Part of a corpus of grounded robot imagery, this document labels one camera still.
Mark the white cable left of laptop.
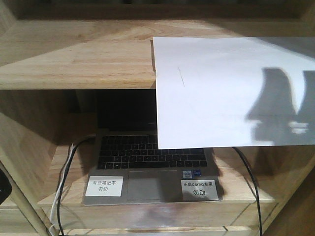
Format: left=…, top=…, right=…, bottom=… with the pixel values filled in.
left=49, top=133, right=96, bottom=236

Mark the black cable of laptop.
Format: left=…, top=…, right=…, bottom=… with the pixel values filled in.
left=57, top=138, right=95, bottom=236
left=233, top=147, right=263, bottom=236

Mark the black cable right of laptop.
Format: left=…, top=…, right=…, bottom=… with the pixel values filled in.
left=233, top=147, right=263, bottom=236

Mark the white label right on laptop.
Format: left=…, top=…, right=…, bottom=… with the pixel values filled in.
left=181, top=179, right=219, bottom=201

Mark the white paper sheet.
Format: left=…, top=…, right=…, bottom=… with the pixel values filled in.
left=153, top=37, right=315, bottom=149

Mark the white label left on laptop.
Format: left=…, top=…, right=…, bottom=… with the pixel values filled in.
left=85, top=176, right=124, bottom=197

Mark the silver laptop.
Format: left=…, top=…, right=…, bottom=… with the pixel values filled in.
left=83, top=89, right=223, bottom=206

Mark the black cable left of laptop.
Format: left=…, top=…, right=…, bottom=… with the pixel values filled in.
left=57, top=138, right=95, bottom=236

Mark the black stapler with orange button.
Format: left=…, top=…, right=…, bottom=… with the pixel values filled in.
left=0, top=170, right=12, bottom=204

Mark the white label on laptop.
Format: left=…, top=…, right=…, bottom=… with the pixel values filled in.
left=181, top=179, right=219, bottom=201
left=85, top=176, right=124, bottom=197

